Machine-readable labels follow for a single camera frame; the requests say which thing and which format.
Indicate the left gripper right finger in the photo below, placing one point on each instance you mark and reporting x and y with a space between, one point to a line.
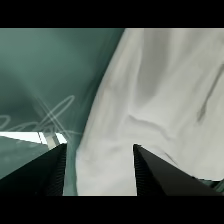
160 178

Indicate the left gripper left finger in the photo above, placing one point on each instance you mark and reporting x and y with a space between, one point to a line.
40 176

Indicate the white shirt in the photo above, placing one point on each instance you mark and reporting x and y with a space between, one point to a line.
156 100

